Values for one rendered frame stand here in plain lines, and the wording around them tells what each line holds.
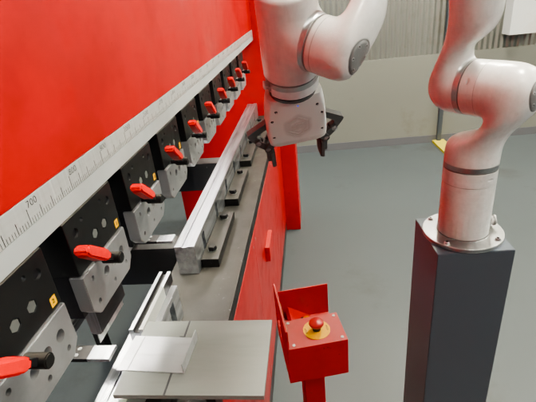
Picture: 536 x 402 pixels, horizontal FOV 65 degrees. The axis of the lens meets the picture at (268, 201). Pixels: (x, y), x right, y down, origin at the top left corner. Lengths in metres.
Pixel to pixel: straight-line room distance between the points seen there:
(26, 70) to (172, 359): 0.54
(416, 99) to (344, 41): 4.14
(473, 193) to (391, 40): 3.55
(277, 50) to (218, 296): 0.74
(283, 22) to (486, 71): 0.53
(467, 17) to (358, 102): 3.64
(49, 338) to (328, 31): 0.51
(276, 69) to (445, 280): 0.72
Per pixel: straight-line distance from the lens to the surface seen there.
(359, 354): 2.20
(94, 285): 0.70
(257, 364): 0.81
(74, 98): 0.69
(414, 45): 4.59
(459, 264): 1.12
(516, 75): 0.97
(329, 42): 0.57
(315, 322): 1.16
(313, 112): 0.70
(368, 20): 0.59
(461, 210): 1.09
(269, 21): 0.59
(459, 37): 0.97
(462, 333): 1.27
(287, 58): 0.60
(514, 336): 2.44
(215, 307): 1.14
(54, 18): 0.69
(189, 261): 1.25
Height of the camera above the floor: 1.59
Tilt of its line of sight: 26 degrees down
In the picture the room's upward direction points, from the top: 6 degrees counter-clockwise
